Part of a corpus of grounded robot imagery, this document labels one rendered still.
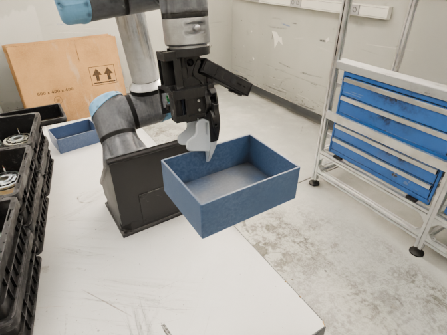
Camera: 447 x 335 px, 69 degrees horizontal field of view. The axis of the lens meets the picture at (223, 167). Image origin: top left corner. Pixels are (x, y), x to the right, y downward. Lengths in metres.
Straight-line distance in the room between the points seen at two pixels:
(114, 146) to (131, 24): 0.35
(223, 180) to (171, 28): 0.29
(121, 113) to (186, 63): 0.54
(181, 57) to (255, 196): 0.25
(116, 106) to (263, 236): 1.32
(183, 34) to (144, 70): 0.53
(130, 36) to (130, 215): 0.53
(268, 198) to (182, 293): 0.44
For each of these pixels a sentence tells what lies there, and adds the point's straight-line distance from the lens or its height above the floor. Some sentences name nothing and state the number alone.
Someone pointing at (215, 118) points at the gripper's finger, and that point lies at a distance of 0.57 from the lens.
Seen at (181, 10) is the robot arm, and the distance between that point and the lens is 0.54.
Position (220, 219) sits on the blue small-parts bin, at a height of 1.09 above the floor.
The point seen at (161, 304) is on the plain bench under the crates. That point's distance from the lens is 0.91.
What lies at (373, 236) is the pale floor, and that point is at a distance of 2.26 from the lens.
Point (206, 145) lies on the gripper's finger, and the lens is 0.60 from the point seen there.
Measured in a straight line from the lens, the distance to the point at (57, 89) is 3.84.
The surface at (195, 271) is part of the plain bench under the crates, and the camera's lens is 0.96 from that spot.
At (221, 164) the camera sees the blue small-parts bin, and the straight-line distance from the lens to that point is 0.66.
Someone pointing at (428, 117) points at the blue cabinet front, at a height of 0.78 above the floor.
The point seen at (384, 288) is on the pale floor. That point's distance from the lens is 1.99.
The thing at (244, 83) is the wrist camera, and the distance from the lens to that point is 0.61.
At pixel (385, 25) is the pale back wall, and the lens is 3.06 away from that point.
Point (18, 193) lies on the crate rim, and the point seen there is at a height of 0.93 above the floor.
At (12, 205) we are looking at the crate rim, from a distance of 0.95.
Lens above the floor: 1.43
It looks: 32 degrees down
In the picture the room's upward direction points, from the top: straight up
